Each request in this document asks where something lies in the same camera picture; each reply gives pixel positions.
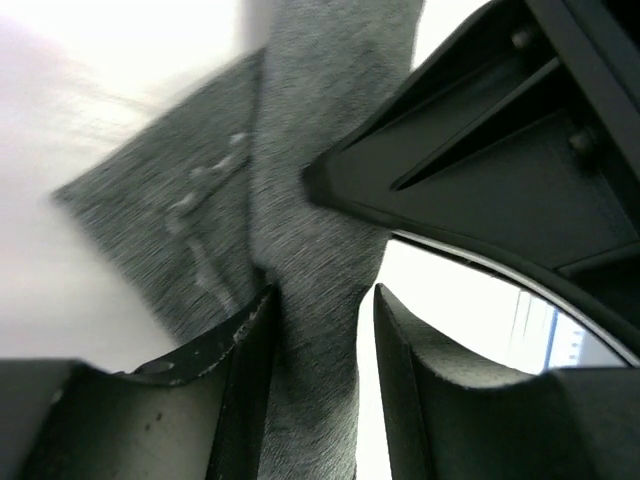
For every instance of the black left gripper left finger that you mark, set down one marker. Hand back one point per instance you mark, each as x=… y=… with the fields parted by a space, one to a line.
x=197 y=412

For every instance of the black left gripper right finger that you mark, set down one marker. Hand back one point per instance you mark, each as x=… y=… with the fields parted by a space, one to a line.
x=451 y=413

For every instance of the grey cloth napkin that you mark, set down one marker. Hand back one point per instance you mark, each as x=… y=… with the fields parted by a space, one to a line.
x=207 y=203

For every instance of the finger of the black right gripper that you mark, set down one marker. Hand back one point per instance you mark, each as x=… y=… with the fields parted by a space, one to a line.
x=515 y=145

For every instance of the white slotted cable duct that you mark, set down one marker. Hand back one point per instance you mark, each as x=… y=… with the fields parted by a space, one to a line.
x=565 y=343

